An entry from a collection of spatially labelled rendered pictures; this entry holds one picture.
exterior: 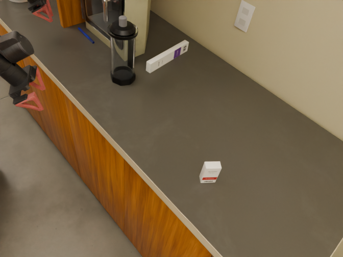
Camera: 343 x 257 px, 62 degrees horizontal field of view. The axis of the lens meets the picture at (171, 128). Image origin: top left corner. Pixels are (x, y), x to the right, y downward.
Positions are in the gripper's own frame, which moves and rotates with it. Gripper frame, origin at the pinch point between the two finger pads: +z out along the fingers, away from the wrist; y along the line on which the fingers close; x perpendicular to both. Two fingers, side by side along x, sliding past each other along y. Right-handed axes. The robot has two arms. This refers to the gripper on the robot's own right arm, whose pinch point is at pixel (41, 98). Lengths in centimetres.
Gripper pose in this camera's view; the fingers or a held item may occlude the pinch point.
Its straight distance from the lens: 102.0
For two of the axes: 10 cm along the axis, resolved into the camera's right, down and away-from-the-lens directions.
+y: -2.1, -7.5, 6.2
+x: -9.1, 3.9, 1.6
